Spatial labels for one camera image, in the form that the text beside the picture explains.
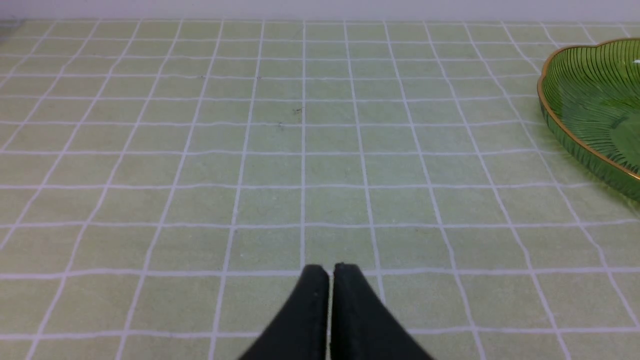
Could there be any green checked tablecloth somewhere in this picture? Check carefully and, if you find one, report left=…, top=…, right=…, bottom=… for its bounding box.
left=0, top=19, right=639, bottom=360

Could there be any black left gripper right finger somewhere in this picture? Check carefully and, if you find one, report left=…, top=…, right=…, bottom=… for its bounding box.
left=331, top=263, right=433, bottom=360

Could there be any green glass fruit plate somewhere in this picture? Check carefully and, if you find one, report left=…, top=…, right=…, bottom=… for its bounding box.
left=537, top=38, right=640, bottom=201

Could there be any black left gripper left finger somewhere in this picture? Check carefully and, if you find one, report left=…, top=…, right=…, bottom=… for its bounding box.
left=239, top=265, right=330, bottom=360

